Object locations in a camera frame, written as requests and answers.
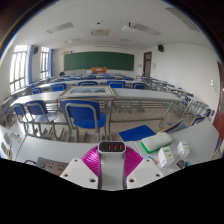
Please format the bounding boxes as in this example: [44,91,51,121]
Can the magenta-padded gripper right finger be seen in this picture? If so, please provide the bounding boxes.
[124,147,165,190]

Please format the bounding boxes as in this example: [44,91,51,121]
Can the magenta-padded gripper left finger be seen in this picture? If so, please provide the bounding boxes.
[59,146,101,190]

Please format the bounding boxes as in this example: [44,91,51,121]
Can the white charger block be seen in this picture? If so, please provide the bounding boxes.
[97,140,128,191]

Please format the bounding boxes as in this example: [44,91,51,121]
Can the colourful printed card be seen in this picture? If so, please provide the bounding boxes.
[146,155,161,167]

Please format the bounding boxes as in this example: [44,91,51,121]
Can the blue chair seat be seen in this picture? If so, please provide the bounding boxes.
[118,124,157,142]

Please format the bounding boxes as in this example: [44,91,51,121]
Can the green and white wipes pack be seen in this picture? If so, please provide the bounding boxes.
[140,131,174,154]

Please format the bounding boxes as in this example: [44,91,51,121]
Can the white box with green print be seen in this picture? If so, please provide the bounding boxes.
[157,145,176,168]

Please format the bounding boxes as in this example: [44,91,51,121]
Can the small dark packet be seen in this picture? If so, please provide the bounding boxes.
[175,159,187,169]

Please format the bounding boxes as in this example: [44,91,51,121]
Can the small white box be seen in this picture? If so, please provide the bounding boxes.
[176,140,191,159]

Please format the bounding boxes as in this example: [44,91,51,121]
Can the blue metal-framed chair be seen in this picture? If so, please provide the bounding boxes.
[61,99,108,141]
[10,103,29,129]
[24,100,61,136]

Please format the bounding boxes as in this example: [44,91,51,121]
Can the blue wood-edged chair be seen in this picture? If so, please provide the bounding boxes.
[158,119,184,135]

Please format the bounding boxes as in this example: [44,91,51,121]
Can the grey classroom desks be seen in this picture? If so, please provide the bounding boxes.
[0,72,214,134]

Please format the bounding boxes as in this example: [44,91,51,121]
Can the colourful stickers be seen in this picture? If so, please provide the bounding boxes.
[9,132,24,143]

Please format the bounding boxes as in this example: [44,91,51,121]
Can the blue classroom chairs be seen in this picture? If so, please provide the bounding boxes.
[0,72,216,134]

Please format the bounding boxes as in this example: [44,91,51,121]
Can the grey card stand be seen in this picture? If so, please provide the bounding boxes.
[3,133,13,144]
[0,141,8,156]

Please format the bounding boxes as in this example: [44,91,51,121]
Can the orange lectern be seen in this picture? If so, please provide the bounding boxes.
[90,66,108,74]

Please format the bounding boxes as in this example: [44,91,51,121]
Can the brown classroom door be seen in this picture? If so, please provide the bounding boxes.
[142,51,153,78]

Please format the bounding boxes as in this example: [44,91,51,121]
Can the red-brown door with windows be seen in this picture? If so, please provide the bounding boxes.
[212,59,224,141]

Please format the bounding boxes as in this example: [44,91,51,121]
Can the green chalkboard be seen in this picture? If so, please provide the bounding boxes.
[63,51,135,72]

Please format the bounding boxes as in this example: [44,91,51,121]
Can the blue curtain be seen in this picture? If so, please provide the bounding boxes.
[48,48,54,78]
[27,44,35,85]

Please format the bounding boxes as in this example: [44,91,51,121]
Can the narrow window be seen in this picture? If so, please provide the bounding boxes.
[39,46,50,80]

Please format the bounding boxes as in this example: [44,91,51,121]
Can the large window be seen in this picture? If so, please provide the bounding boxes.
[9,44,29,93]

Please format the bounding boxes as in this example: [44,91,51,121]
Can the ceiling air conditioner vent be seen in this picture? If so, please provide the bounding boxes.
[90,28,111,37]

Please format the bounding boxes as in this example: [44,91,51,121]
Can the white ceiling projector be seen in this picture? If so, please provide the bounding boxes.
[122,22,138,33]

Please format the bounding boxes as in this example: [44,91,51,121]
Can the ceiling light panels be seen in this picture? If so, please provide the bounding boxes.
[45,6,201,44]

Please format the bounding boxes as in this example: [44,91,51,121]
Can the black power strip cable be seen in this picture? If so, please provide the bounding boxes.
[23,159,38,167]

